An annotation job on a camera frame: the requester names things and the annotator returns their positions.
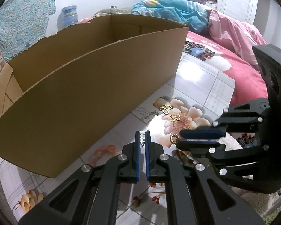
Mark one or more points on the gold butterfly charms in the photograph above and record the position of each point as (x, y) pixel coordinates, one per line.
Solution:
(175, 117)

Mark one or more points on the blue water jug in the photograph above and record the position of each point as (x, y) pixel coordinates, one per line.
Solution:
(70, 16)

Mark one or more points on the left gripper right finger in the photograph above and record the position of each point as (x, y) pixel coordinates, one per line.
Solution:
(195, 195)

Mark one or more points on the brown cardboard box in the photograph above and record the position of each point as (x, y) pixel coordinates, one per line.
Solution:
(65, 92)

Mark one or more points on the white fluffy rug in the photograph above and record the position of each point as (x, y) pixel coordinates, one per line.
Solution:
(266, 205)

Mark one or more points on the gold outline butterfly charm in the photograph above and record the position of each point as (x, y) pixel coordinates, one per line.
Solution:
(165, 109)

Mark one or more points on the teal patterned wall cloth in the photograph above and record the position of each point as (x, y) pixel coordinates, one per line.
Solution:
(22, 24)

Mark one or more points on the red floral bed blanket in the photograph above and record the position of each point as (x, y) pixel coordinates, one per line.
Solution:
(249, 85)

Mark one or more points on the pink quilt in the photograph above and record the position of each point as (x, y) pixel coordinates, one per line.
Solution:
(236, 36)

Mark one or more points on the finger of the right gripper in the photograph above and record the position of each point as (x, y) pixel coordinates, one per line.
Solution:
(229, 121)
(215, 154)

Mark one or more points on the blue quilt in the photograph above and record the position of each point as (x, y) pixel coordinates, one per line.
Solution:
(193, 14)

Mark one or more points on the gold ring charm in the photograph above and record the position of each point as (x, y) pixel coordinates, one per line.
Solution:
(174, 138)

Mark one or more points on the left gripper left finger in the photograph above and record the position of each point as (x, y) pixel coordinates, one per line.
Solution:
(90, 195)

